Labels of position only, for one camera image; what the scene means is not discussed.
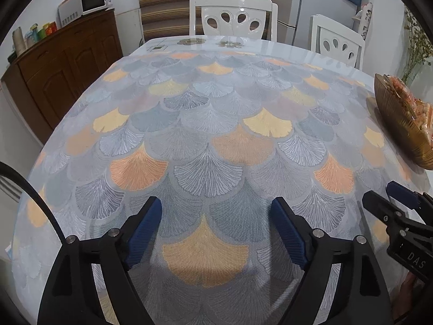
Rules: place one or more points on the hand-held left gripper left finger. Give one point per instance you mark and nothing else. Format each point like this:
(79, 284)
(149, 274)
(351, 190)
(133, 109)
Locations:
(145, 233)

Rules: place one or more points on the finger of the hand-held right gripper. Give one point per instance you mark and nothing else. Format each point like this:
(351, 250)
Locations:
(379, 204)
(402, 194)

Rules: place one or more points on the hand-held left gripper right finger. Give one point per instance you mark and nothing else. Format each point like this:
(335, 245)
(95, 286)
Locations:
(291, 237)

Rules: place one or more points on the ribbed amber bowl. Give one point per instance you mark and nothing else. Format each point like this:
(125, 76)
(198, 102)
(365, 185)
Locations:
(402, 135)

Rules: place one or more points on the person's right hand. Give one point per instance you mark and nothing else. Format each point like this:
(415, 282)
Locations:
(411, 294)

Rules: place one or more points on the dried plant branches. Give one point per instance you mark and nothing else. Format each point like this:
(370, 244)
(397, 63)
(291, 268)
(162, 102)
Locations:
(417, 44)

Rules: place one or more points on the patterned white bag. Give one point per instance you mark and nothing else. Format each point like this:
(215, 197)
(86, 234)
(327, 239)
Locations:
(364, 20)

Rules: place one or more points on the white chair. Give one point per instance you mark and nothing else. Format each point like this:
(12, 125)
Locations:
(324, 32)
(233, 5)

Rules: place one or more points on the wooden cabinet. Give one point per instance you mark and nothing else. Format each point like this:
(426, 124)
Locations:
(61, 67)

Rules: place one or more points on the white side cabinet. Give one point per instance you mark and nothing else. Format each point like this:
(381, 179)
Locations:
(132, 30)

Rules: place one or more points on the grey refrigerator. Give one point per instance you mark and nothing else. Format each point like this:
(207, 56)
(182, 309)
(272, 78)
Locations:
(291, 10)

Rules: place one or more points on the red tin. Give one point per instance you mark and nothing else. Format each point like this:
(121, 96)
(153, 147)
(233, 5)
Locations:
(51, 27)

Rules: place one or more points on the green can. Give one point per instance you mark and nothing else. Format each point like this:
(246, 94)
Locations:
(41, 32)

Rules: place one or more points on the light blue container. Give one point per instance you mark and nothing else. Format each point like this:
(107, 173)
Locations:
(31, 37)

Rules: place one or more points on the paper cup stack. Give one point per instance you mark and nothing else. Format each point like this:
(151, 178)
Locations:
(19, 42)

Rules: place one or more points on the striped curtain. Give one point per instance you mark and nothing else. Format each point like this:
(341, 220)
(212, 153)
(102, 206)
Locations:
(169, 3)

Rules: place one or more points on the white microwave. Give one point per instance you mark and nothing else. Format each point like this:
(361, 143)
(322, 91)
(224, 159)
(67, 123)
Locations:
(96, 0)

